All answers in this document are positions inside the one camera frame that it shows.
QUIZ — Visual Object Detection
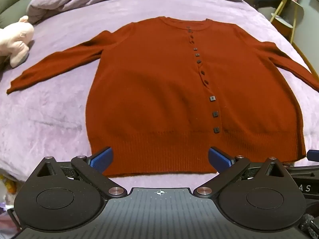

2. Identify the colourful patterned cloth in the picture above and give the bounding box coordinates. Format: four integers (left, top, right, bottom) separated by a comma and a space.
0, 174, 16, 211

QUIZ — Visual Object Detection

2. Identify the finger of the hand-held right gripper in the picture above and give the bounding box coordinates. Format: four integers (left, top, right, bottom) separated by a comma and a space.
306, 149, 319, 161

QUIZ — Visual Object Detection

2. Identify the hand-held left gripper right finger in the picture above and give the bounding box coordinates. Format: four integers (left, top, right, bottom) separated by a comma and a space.
194, 146, 292, 199

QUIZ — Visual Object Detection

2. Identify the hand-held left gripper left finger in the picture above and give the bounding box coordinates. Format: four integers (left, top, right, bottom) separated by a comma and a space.
30, 146, 126, 199

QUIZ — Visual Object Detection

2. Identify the purple bed sheet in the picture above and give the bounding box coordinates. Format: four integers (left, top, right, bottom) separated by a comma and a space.
0, 0, 319, 205

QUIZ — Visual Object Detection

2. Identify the red knit button cardigan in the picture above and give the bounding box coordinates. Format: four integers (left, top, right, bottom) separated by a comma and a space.
6, 16, 319, 178

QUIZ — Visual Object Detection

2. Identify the yellow side table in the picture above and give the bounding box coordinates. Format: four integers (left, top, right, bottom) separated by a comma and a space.
269, 0, 306, 46

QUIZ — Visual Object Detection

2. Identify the pink plush toy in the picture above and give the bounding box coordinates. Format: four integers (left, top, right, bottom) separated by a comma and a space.
0, 15, 35, 68

